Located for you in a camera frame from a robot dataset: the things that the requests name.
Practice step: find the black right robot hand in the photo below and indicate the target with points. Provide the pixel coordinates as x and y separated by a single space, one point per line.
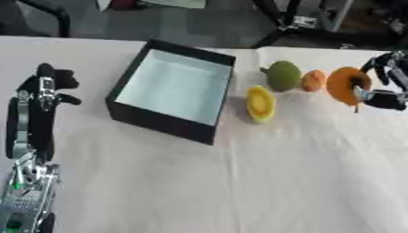
386 97

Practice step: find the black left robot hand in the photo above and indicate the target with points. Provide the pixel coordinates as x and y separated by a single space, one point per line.
36 121

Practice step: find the large orange toy fruit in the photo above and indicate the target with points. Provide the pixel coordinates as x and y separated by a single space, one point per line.
342 85

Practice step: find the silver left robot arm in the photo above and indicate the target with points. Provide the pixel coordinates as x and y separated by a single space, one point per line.
27 194

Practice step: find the black box with white inside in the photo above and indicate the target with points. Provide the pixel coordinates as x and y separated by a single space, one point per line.
172 88

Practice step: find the small orange toy fruit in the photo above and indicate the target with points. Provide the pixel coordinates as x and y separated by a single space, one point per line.
313 80

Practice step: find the black chair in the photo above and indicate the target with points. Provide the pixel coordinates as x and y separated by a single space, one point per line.
37 15

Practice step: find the green toy fruit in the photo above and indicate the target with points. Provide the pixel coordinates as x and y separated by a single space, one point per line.
282 75

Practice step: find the black tripod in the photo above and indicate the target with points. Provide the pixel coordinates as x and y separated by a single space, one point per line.
297 22

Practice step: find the yellow toy fruit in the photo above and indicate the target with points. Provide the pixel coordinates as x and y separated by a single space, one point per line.
261 104

